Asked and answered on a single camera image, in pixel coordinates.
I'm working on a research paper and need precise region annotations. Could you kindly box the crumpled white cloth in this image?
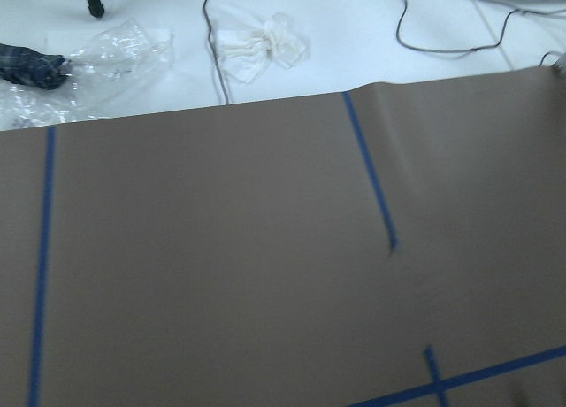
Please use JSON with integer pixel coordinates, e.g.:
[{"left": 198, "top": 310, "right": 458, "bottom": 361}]
[{"left": 215, "top": 12, "right": 309, "bottom": 84}]

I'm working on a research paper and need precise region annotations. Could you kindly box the clear plastic bag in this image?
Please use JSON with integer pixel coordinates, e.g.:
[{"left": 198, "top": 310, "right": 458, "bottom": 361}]
[{"left": 1, "top": 19, "right": 173, "bottom": 131}]

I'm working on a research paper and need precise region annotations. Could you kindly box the grey cable on table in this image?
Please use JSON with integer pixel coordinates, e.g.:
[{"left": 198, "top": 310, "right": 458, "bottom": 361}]
[{"left": 388, "top": 0, "right": 566, "bottom": 55}]

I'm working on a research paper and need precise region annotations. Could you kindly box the brown paper table cover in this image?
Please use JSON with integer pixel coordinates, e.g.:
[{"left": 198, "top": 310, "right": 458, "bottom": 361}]
[{"left": 1, "top": 68, "right": 565, "bottom": 406}]

